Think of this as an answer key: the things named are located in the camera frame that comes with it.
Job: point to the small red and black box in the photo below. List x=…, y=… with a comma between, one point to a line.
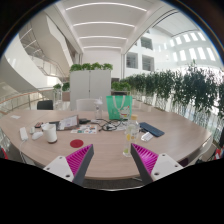
x=38, y=125

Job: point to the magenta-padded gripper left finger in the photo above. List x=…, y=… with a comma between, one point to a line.
x=78, y=159

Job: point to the colourful sticker sheet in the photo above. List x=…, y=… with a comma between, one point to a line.
x=85, y=129

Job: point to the white mug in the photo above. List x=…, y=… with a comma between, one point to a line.
x=51, y=133

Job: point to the clear white-lidded shaker bottle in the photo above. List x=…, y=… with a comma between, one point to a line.
x=98, y=109

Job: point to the planter with green plants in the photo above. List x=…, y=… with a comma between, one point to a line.
x=61, y=87

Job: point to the green plants atop cabinet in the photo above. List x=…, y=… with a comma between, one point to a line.
x=90, y=66

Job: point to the open printed booklet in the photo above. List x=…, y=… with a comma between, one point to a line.
x=68, y=122

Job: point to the flat round red coaster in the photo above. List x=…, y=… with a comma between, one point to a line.
x=76, y=143

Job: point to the black chair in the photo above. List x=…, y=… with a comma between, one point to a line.
x=45, y=105

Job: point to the black power adapter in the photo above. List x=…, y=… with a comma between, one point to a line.
x=84, y=121

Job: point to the white power strip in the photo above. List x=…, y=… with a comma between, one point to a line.
x=23, y=134

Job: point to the white packet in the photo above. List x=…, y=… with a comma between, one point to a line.
x=147, y=136

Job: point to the small pale grey mouse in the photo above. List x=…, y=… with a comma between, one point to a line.
x=32, y=130

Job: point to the row of green hedge plants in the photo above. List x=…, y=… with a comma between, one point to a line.
x=190, y=88

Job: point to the white chair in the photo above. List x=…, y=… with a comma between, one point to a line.
x=86, y=105

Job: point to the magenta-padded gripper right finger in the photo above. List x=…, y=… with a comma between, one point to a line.
x=146, y=159

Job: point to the ceiling strip lights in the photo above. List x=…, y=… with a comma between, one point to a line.
x=103, y=24

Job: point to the green tote bag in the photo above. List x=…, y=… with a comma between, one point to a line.
x=115, y=107

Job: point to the black notebook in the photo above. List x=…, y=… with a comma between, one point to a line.
x=53, y=125

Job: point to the white paper slip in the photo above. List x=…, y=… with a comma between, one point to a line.
x=15, y=117

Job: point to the clear yellow-capped drink bottle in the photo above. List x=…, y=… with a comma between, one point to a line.
x=131, y=135

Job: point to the white charger block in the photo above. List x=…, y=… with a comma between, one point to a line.
x=95, y=121

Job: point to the dark blue flat case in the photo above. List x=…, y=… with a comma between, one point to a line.
x=151, y=129

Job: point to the white cabinet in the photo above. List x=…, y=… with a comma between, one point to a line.
x=90, y=88

